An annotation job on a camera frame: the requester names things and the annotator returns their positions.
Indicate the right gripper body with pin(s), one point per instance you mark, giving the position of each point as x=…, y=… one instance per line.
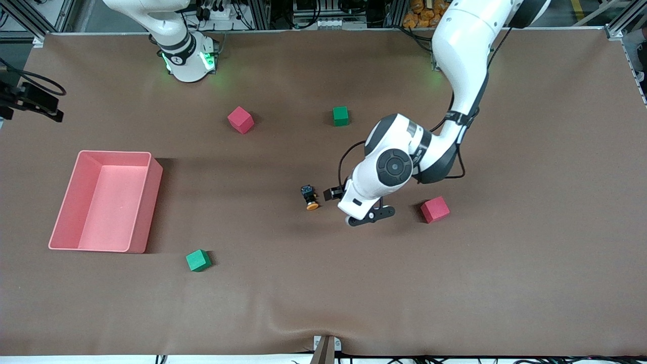
x=31, y=96

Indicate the yellow push button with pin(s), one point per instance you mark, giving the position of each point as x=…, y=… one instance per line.
x=308, y=194

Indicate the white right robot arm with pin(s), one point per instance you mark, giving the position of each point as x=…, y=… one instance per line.
x=187, y=60

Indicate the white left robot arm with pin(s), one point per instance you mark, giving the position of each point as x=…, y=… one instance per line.
x=465, y=50

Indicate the red foam cube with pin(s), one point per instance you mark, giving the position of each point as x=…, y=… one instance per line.
x=240, y=120
x=434, y=210

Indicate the green foam cube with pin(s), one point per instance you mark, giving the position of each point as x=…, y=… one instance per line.
x=340, y=116
x=198, y=261

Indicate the brown table cover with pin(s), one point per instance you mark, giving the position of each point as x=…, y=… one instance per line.
x=323, y=283

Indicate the pink plastic bin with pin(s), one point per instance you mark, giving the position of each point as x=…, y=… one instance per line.
x=108, y=212

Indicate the white power strip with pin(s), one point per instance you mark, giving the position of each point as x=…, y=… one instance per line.
x=217, y=15

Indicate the orange snack bags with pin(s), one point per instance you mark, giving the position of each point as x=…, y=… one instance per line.
x=419, y=20

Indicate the aluminium frame post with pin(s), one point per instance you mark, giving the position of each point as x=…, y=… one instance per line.
x=259, y=15
x=38, y=41
x=394, y=12
x=617, y=33

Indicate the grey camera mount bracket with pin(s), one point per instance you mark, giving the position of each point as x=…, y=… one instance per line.
x=326, y=351

